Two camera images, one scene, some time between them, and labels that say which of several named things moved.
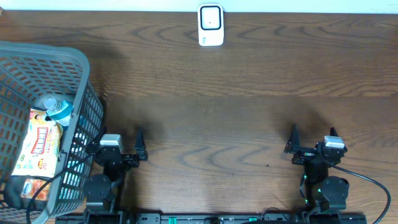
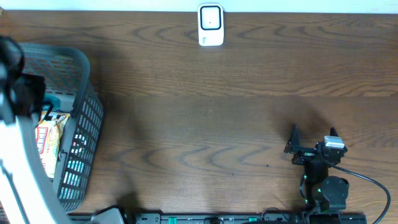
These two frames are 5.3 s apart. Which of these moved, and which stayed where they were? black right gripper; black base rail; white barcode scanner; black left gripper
Moved: black left gripper
Stayed: black right gripper; black base rail; white barcode scanner
